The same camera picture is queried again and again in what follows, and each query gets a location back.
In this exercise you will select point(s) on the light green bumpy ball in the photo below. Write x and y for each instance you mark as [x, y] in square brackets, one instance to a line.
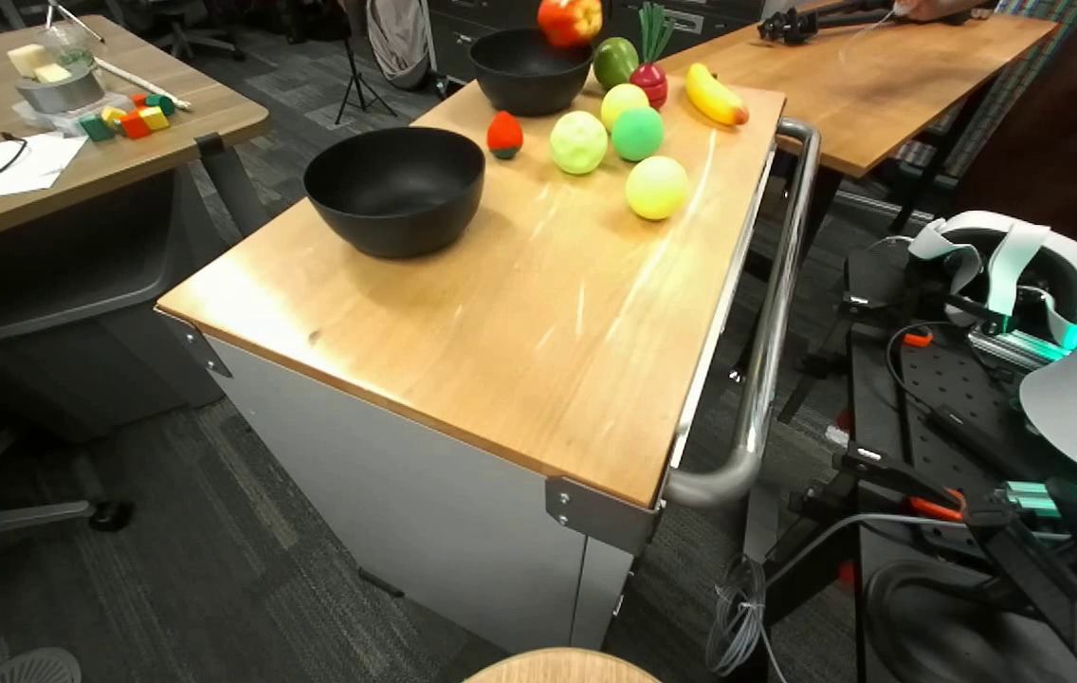
[576, 142]

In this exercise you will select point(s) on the small red tomato toy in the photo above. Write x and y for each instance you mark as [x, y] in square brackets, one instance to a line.
[507, 134]

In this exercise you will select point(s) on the yellow banana toy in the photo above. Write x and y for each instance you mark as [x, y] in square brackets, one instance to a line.
[711, 96]

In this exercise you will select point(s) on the red orange bell pepper toy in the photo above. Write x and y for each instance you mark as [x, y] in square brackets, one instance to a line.
[569, 23]

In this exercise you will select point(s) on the near black bowl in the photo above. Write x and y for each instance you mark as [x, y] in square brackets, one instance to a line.
[399, 193]

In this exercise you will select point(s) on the black bowl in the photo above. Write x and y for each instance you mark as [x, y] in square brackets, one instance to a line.
[399, 193]
[523, 74]

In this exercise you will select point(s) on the white cart cabinet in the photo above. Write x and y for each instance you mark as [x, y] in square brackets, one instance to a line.
[425, 514]

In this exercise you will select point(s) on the green foam ball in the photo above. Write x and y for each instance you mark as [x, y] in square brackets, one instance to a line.
[637, 134]

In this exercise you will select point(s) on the yellow ball behind green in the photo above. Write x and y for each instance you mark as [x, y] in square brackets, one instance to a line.
[619, 99]

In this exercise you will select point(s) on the far black bowl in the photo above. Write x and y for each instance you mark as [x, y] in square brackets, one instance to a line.
[523, 74]

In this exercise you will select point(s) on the green pear toy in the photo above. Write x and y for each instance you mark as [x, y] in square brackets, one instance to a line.
[614, 61]

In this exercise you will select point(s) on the round wooden stool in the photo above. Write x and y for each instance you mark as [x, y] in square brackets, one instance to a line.
[561, 666]

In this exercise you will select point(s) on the red radish toy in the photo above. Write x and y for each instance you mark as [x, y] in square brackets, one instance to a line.
[650, 46]

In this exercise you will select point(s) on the far wooden desk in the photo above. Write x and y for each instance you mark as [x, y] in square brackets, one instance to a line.
[866, 94]

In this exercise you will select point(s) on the wooden desk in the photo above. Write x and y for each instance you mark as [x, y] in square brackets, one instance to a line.
[82, 262]
[866, 94]

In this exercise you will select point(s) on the left wooden desk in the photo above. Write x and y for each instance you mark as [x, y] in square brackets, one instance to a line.
[82, 262]

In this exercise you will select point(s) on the coloured toy blocks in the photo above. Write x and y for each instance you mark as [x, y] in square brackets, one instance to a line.
[140, 117]

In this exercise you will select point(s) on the white VR headset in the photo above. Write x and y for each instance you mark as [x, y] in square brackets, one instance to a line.
[1009, 284]

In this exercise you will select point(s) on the clear plastic container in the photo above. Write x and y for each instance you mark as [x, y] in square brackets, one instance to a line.
[53, 74]

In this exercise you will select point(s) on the white paper sheet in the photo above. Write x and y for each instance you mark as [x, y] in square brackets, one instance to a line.
[36, 160]

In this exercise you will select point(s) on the yellow ball near handle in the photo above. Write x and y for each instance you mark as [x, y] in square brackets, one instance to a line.
[657, 186]

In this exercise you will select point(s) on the steel cart handle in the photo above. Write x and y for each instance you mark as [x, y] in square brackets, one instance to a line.
[733, 478]

